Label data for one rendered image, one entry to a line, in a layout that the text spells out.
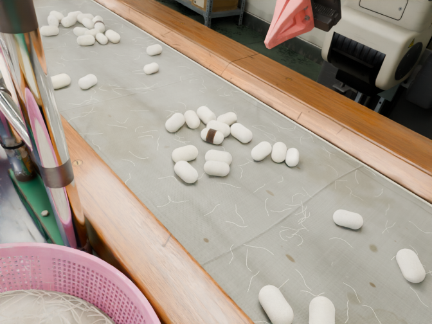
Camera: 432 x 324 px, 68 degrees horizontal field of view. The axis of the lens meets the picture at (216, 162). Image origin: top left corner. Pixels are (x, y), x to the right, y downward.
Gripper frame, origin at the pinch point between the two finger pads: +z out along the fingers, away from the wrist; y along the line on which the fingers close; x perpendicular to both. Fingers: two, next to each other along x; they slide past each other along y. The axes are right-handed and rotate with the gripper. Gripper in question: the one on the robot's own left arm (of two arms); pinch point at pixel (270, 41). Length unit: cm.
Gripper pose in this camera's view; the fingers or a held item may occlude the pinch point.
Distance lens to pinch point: 50.5
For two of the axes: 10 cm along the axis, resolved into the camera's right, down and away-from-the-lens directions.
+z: -6.3, 7.7, 0.0
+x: 3.9, 3.1, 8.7
